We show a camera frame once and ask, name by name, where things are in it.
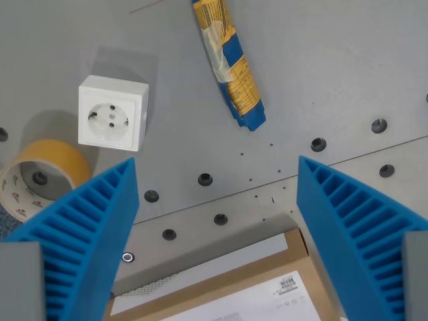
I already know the yellow adhesive tape roll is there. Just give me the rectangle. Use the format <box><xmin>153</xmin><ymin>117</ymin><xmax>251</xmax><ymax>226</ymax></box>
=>
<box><xmin>0</xmin><ymin>139</ymin><xmax>92</xmax><ymax>223</ymax></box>

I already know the brown cardboard box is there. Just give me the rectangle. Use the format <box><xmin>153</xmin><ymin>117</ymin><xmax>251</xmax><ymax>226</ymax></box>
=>
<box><xmin>102</xmin><ymin>228</ymin><xmax>348</xmax><ymax>321</ymax></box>

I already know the white wall power socket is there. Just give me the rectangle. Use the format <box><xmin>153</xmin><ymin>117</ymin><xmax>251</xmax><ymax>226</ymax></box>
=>
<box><xmin>78</xmin><ymin>74</ymin><xmax>150</xmax><ymax>153</ymax></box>

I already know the blue and yellow bag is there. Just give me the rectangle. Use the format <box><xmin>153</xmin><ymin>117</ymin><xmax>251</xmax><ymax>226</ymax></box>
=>
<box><xmin>191</xmin><ymin>0</ymin><xmax>267</xmax><ymax>132</ymax></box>

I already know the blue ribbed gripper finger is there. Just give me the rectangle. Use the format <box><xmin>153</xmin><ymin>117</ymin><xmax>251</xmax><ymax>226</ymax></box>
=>
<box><xmin>296</xmin><ymin>155</ymin><xmax>428</xmax><ymax>321</ymax></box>
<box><xmin>0</xmin><ymin>156</ymin><xmax>140</xmax><ymax>321</ymax></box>

